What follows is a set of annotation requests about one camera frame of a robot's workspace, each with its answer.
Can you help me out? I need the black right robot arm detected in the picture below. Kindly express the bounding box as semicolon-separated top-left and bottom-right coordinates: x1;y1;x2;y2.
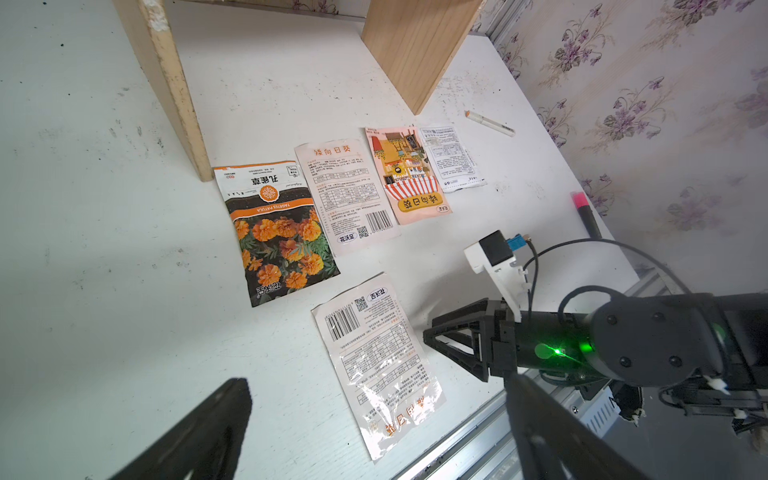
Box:
423;291;767;434

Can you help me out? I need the white barcode seed bag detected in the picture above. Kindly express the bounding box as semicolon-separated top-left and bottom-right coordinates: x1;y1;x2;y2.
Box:
295;139;400;256

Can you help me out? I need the white orange-capped marker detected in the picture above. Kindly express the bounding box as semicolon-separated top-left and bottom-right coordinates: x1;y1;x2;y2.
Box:
465;110;516;137

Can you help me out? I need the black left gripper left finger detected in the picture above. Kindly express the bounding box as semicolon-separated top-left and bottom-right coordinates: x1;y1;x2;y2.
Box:
113;378;252;479

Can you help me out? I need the white text seed bag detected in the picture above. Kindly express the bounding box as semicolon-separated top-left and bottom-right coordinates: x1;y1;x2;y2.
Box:
419;126;486;193

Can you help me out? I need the wooden two-tier shelf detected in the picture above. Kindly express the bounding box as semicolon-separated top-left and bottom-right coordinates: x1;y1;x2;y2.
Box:
114;1;481;182

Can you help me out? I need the colourful popcorn seed bag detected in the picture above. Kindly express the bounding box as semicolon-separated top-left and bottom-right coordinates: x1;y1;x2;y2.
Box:
365;126;452;225

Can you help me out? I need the pink grey highlighter marker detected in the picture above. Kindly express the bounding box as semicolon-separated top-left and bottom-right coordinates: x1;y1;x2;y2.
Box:
571;191;602;239

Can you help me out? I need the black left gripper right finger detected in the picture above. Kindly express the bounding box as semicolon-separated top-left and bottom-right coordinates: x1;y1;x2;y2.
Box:
505;373;646;479

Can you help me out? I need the orange flower seed bag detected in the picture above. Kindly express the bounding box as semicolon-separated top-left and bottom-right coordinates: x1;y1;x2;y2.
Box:
214;160;340;307

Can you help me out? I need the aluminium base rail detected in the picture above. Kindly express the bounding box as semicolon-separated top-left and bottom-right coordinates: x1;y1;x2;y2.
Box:
423;285;680;479

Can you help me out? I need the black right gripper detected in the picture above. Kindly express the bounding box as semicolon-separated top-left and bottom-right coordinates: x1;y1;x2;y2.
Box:
423;299;518;381

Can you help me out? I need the white label seed bag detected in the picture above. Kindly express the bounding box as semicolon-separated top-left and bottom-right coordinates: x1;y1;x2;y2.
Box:
312;272;446;462

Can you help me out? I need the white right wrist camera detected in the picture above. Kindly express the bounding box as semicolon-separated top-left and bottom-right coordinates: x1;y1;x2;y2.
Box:
464;230;532;323

